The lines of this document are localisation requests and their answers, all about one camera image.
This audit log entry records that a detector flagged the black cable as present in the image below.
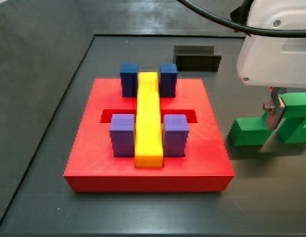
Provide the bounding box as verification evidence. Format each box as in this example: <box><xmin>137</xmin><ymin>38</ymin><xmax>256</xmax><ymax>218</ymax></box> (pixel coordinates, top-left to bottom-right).
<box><xmin>176</xmin><ymin>0</ymin><xmax>306</xmax><ymax>39</ymax></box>

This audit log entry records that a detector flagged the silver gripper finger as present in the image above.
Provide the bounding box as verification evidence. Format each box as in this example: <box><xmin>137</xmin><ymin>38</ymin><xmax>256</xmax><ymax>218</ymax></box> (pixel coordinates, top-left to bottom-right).
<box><xmin>262</xmin><ymin>87</ymin><xmax>285</xmax><ymax>131</ymax></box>

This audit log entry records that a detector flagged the green bridge-shaped block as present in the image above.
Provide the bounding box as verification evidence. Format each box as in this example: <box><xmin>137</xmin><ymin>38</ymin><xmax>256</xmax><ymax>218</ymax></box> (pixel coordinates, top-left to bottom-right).
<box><xmin>229</xmin><ymin>92</ymin><xmax>306</xmax><ymax>146</ymax></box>

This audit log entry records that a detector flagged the purple right front post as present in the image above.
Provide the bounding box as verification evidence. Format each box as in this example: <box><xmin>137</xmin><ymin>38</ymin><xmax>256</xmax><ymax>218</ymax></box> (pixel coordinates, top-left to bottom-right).
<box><xmin>162</xmin><ymin>114</ymin><xmax>189</xmax><ymax>157</ymax></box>

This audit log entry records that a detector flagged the purple post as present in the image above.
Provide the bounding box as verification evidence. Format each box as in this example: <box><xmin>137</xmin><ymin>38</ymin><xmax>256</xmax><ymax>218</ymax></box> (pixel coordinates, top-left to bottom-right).
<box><xmin>110</xmin><ymin>114</ymin><xmax>134</xmax><ymax>157</ymax></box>
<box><xmin>162</xmin><ymin>114</ymin><xmax>189</xmax><ymax>157</ymax></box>

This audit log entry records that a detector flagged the red base board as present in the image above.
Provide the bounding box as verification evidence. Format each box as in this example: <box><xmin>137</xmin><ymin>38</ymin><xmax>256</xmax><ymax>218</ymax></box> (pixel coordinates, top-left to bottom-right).
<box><xmin>63</xmin><ymin>79</ymin><xmax>233</xmax><ymax>193</ymax></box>

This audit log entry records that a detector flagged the black angled bracket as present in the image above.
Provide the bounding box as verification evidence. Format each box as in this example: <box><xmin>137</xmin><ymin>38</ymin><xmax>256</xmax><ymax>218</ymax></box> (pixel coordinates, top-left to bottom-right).
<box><xmin>173</xmin><ymin>45</ymin><xmax>221</xmax><ymax>72</ymax></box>

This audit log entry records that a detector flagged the purple left front post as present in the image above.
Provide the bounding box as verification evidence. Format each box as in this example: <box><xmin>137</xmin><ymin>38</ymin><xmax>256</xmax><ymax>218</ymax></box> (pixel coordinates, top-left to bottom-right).
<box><xmin>110</xmin><ymin>114</ymin><xmax>134</xmax><ymax>157</ymax></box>

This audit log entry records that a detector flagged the blue left rear post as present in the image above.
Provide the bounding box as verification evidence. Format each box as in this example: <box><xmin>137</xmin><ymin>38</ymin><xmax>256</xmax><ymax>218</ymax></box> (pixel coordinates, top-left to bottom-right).
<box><xmin>119</xmin><ymin>64</ymin><xmax>138</xmax><ymax>97</ymax></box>

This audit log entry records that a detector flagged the yellow long bar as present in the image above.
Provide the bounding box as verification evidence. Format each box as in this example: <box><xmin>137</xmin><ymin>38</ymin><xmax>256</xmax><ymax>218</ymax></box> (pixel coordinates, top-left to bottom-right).
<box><xmin>134</xmin><ymin>72</ymin><xmax>162</xmax><ymax>168</ymax></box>

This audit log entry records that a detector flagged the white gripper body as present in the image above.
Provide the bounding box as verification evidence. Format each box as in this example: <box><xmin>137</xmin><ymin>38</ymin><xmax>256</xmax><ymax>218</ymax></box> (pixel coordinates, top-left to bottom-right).
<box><xmin>236</xmin><ymin>0</ymin><xmax>306</xmax><ymax>88</ymax></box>

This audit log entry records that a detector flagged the blue post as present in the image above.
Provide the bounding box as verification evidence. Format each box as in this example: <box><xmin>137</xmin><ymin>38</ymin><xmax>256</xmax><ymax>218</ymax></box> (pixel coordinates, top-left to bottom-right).
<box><xmin>119</xmin><ymin>64</ymin><xmax>138</xmax><ymax>97</ymax></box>
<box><xmin>160</xmin><ymin>64</ymin><xmax>178</xmax><ymax>97</ymax></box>

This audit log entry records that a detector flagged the blue right rear post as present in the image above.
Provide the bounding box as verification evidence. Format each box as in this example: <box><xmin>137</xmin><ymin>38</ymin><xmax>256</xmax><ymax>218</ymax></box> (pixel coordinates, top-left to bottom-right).
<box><xmin>160</xmin><ymin>64</ymin><xmax>178</xmax><ymax>97</ymax></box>

